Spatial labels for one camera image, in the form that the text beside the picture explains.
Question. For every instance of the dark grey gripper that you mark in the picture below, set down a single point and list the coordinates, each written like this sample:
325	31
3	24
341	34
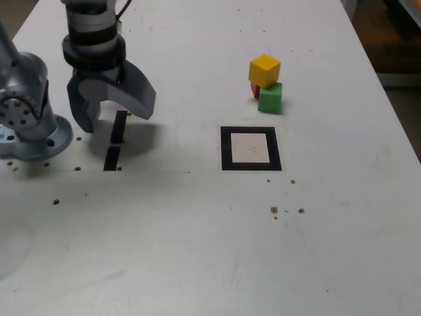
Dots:
98	75

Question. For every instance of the red cube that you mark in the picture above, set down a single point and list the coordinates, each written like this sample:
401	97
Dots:
255	90

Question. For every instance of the yellow cube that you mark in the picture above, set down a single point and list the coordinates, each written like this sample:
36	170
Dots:
263	70

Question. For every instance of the green cube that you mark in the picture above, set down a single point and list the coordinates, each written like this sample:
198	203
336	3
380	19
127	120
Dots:
270	100

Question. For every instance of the black tape square outline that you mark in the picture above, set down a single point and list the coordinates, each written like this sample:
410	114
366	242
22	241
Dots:
226	148

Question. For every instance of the black tape strip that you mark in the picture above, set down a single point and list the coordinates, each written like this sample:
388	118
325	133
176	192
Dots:
118	126

